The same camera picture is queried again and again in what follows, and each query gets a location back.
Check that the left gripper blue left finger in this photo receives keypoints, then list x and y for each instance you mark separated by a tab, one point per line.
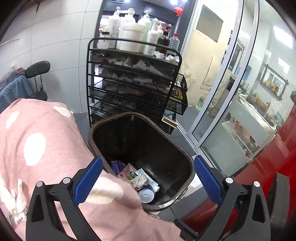
43	220

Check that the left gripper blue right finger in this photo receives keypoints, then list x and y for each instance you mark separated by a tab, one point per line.
208	178

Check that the white tissue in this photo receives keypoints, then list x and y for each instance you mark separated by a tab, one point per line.
138	181

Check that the purple paper cup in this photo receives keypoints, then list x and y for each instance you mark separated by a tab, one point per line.
148	191

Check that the pink snack wrapper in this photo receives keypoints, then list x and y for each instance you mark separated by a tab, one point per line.
128	173

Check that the dark brown trash bin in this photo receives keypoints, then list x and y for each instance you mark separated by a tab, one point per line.
133	138

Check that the red cabinet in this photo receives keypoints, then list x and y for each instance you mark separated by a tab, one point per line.
277	157

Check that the pink dotted blanket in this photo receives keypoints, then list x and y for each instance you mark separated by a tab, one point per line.
40	141

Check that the purple wrapper in bin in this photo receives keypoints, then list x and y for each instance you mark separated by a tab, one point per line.
117	166

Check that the blue cloth on chair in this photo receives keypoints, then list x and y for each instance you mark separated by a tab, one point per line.
16	89

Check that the clear bottle red cap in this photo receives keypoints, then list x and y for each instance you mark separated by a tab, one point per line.
174	44

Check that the brown bottle on trolley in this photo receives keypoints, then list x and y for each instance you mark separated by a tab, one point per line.
164	41

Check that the white tub on trolley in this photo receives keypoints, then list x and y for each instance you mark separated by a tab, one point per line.
132	33

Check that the black wire trolley rack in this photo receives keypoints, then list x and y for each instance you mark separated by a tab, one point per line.
119	81

